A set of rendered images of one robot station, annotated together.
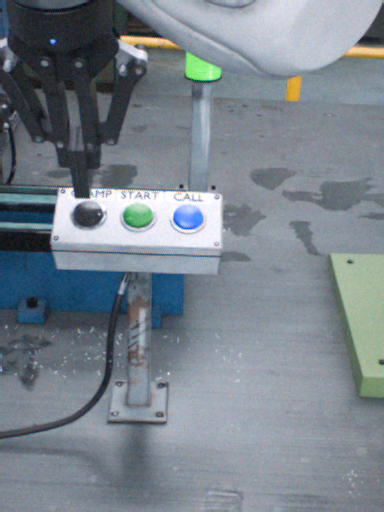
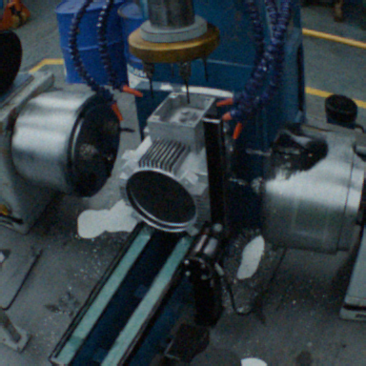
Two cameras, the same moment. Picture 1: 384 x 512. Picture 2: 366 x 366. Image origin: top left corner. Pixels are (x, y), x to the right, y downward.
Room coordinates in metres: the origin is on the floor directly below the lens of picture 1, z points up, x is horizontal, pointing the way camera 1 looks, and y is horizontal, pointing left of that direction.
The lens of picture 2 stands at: (1.36, -0.24, 1.69)
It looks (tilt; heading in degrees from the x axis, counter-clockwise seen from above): 39 degrees down; 119
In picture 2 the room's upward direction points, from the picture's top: 7 degrees counter-clockwise
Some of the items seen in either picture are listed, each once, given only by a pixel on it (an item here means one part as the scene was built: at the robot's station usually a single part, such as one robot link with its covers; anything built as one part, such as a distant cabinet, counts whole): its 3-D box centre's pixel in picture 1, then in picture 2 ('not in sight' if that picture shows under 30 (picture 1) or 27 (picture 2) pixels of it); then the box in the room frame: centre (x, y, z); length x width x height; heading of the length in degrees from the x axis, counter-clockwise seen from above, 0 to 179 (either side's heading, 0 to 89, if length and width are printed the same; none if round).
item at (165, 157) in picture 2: not in sight; (180, 171); (0.93, 0.53, 1.01); 0.20 x 0.19 x 0.19; 91
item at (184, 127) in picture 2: not in sight; (184, 122); (0.93, 0.57, 1.11); 0.12 x 0.11 x 0.07; 91
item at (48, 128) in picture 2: not in sight; (50, 138); (0.58, 0.52, 1.04); 0.37 x 0.25 x 0.25; 1
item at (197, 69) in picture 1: (203, 63); not in sight; (1.24, -0.01, 1.05); 0.06 x 0.06 x 0.04
